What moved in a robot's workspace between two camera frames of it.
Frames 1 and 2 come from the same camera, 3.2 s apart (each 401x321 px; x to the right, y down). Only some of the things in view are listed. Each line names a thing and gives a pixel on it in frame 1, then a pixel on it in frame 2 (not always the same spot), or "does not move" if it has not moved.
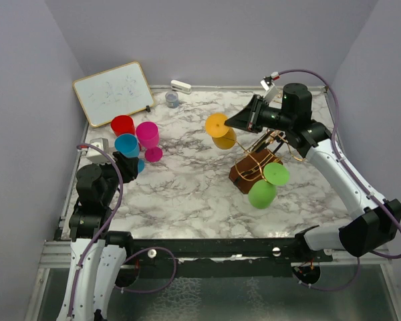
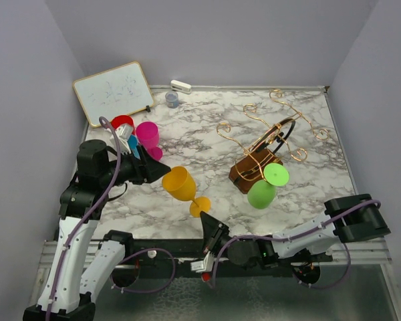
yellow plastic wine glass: [223, 136] -> [180, 185]
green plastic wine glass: [262, 192] does not move
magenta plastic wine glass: [148, 134] does not move
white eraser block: [180, 86] does not move
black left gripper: [127, 166] -> [148, 171]
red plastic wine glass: [123, 124] does not move
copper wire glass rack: [264, 148] does not move
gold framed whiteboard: [118, 91] does not move
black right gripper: [248, 119] -> [212, 229]
